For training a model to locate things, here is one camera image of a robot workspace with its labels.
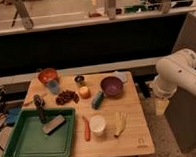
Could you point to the small metal cup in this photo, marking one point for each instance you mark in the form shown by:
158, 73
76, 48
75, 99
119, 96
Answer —
79, 79

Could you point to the dark red grape bunch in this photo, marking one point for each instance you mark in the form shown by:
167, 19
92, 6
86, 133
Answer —
66, 97

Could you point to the white cup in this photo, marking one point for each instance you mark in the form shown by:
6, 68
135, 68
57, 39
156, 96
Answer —
97, 124

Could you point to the blue box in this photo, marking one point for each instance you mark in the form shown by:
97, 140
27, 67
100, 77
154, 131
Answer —
12, 116

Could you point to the orange round fruit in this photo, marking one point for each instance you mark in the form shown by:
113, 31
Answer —
84, 92

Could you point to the green plastic tray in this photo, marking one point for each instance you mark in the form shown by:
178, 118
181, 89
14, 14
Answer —
27, 138

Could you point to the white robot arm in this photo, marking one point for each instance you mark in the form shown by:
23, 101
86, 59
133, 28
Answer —
173, 71

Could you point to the light grey cloth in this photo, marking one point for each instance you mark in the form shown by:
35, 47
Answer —
120, 75

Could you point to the grey rectangular block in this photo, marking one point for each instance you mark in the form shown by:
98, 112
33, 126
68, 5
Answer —
53, 124

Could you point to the orange bowl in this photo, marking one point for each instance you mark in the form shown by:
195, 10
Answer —
47, 74

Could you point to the purple bowl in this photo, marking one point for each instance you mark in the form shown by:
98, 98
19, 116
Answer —
111, 86

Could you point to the black device on left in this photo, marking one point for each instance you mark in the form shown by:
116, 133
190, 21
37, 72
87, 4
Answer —
3, 98

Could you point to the orange carrot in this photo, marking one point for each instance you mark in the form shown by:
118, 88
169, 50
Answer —
87, 129

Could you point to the light blue plastic cup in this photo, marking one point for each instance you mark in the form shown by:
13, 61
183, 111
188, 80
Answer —
53, 87

